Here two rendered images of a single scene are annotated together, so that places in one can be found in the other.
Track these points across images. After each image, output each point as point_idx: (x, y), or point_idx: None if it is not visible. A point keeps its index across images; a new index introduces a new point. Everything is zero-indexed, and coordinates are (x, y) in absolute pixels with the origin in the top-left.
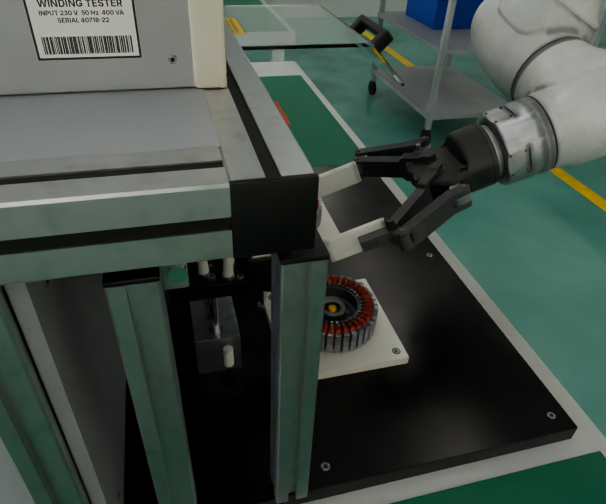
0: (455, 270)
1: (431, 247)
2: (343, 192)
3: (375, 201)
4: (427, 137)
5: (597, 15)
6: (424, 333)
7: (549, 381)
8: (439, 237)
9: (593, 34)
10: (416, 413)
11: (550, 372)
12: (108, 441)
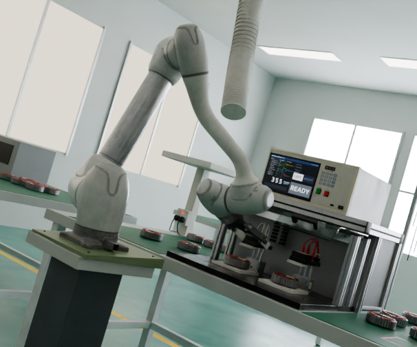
0: (219, 278)
1: (232, 276)
2: (286, 294)
3: (270, 290)
4: (250, 223)
5: (233, 180)
6: (212, 264)
7: (175, 260)
8: (235, 286)
9: (231, 186)
10: (201, 257)
11: (175, 261)
12: (242, 246)
